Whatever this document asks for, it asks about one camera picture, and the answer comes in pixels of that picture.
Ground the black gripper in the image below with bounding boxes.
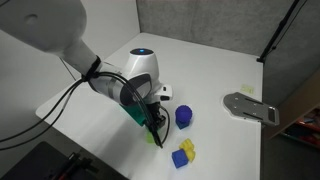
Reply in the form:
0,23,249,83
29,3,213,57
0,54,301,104
146,101,167,149

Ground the yellow cross shaped toy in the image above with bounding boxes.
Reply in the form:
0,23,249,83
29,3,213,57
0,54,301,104
178,138,197,163

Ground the wooden toy shelf with bins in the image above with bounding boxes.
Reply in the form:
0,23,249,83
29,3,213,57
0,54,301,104
268,71,320,149

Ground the grey metal mounting plate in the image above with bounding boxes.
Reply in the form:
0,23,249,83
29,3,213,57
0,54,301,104
222,92,280,127

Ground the pale yellow sticky note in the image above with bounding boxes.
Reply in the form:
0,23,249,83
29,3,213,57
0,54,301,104
240,84,255,95

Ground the black equipment stand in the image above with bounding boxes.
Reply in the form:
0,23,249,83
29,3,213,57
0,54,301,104
0,141,129,180

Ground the black vertical pole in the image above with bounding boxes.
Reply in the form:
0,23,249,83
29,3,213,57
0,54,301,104
256,0,303,64

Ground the black cable bundle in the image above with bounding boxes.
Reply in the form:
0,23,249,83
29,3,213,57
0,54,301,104
0,71,171,151

